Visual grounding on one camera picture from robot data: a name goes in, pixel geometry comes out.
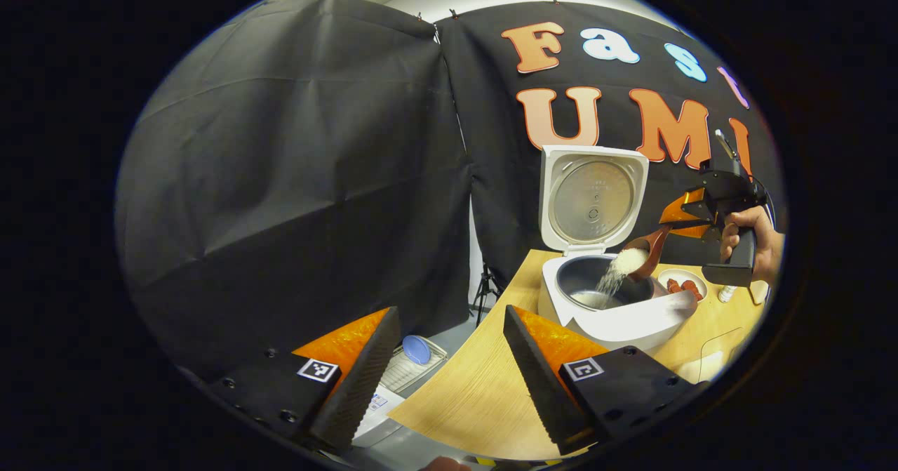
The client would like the row of black clips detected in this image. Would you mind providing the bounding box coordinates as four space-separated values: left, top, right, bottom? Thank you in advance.
326 0 562 22

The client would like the white rice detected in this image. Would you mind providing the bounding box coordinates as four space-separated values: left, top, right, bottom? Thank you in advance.
570 246 650 310

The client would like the blue plate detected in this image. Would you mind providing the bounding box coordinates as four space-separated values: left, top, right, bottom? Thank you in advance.
402 336 432 366

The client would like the white dish rack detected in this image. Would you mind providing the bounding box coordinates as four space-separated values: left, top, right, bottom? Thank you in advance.
382 334 450 396

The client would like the white appliance with label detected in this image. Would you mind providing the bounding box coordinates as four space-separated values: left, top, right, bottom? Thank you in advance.
351 383 406 449

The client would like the clear plastic rice container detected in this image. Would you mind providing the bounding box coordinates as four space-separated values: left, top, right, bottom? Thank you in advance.
675 326 746 385

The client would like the black tripod stand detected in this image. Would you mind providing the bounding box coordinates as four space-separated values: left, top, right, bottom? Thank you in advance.
471 263 503 326

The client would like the white rice cooker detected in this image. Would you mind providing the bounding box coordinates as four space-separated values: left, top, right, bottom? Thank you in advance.
537 145 699 356

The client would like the brown wooden spoon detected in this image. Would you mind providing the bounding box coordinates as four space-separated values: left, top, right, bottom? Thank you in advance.
623 224 674 282

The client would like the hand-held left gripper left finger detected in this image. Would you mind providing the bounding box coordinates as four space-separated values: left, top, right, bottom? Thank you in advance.
191 307 403 456

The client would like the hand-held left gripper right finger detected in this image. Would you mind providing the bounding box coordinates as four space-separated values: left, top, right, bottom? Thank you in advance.
502 305 708 458

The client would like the round beige plate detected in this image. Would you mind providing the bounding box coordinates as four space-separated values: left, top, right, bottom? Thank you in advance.
657 268 708 303

